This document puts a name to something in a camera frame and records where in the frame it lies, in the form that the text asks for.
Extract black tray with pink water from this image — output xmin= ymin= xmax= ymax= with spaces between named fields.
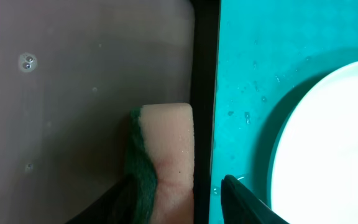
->
xmin=0 ymin=0 xmax=220 ymax=223

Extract pink green sponge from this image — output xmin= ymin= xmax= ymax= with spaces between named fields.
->
xmin=125 ymin=103 xmax=195 ymax=224

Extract teal plastic tray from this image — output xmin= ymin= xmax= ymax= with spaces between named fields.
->
xmin=208 ymin=0 xmax=358 ymax=223

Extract light blue plate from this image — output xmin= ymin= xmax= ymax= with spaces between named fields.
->
xmin=270 ymin=62 xmax=358 ymax=223

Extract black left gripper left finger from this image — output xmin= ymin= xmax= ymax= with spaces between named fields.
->
xmin=66 ymin=174 xmax=137 ymax=224

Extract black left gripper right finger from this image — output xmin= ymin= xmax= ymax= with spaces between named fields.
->
xmin=221 ymin=175 xmax=288 ymax=224

